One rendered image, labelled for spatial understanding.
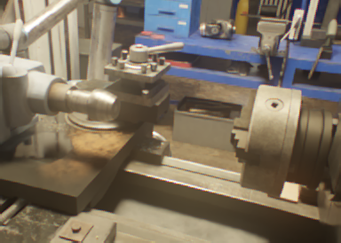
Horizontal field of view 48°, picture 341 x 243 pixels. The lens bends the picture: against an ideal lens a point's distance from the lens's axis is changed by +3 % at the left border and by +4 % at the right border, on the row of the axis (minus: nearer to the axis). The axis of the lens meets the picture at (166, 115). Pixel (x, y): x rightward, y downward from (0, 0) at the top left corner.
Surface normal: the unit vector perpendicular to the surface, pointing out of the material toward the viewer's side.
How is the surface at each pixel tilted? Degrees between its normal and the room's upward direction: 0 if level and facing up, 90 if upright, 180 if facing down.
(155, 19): 90
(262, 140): 66
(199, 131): 90
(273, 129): 55
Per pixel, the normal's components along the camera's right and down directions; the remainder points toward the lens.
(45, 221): 0.07, -0.91
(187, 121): -0.26, 0.39
